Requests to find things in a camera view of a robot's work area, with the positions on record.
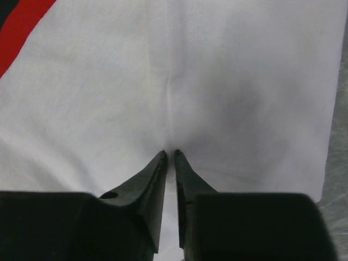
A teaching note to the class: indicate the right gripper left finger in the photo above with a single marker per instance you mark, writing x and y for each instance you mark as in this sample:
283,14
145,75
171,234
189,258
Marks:
142,197

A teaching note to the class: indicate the white Coca-Cola t-shirt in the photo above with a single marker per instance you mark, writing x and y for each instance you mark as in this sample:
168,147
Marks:
92,91

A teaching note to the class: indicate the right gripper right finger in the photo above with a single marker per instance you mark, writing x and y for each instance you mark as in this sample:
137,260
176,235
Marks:
189,185

